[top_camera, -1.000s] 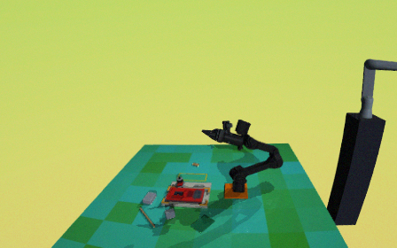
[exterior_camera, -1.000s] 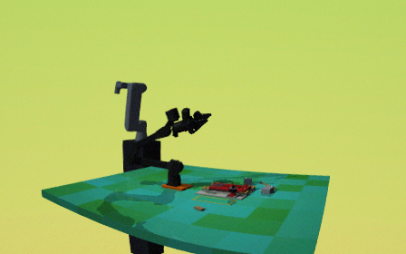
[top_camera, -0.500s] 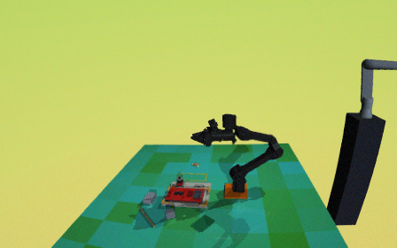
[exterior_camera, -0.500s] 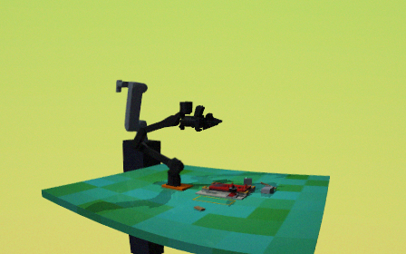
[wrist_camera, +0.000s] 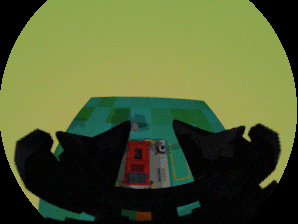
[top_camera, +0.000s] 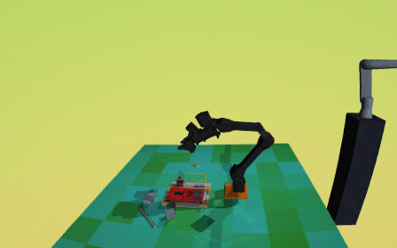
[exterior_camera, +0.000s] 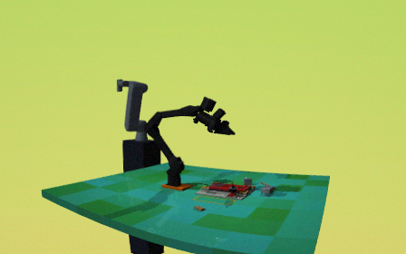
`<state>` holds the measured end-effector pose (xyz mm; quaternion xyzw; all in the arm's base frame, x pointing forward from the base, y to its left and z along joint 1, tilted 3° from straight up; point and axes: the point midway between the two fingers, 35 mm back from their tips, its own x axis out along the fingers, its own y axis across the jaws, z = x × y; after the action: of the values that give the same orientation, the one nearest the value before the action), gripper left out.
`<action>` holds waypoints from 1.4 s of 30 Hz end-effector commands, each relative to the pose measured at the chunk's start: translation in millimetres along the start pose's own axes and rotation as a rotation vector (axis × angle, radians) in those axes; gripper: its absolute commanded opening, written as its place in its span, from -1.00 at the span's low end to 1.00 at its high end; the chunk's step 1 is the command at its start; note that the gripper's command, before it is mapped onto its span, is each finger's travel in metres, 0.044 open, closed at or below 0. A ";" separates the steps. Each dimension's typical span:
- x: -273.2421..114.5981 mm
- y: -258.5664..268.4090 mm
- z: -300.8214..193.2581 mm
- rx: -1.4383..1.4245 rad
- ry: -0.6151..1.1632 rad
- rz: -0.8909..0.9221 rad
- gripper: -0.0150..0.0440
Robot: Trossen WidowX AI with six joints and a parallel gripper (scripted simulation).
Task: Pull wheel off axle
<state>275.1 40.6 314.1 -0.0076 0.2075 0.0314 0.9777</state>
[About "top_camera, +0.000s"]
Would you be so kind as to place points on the dark green flat square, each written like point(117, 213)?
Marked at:
point(202, 223)

